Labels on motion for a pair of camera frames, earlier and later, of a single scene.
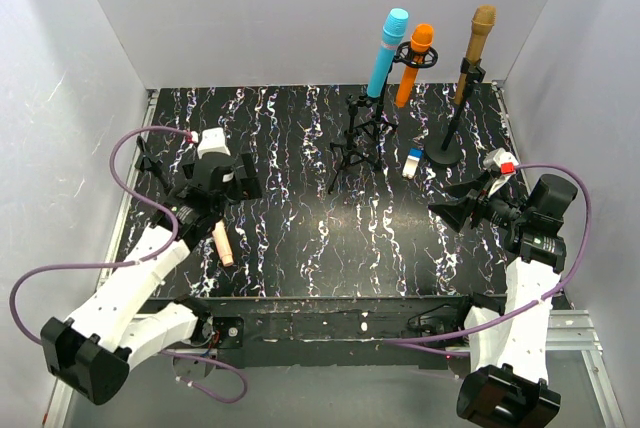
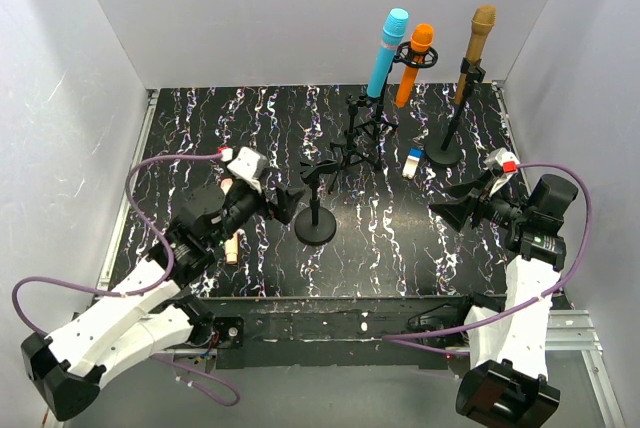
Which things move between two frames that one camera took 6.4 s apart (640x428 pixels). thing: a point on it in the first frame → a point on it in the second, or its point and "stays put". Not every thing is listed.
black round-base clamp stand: [443, 152] stays put
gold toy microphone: [483, 20] stays put
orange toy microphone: [421, 40] stays put
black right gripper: [480, 207] stays put
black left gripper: [201, 176] → [272, 200]
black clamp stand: [149, 161] → [315, 225]
